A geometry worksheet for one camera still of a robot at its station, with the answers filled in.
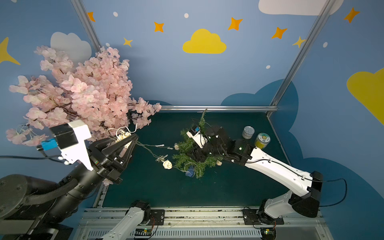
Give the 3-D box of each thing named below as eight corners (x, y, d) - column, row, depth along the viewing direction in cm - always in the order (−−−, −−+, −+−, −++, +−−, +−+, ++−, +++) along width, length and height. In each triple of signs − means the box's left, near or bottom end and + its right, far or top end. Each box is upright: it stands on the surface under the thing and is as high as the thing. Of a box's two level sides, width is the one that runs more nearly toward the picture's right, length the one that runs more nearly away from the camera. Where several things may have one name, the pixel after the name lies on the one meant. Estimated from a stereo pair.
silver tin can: (243, 139, 107) (245, 134, 103) (241, 130, 113) (243, 125, 108) (253, 139, 108) (256, 134, 103) (250, 130, 113) (253, 125, 108)
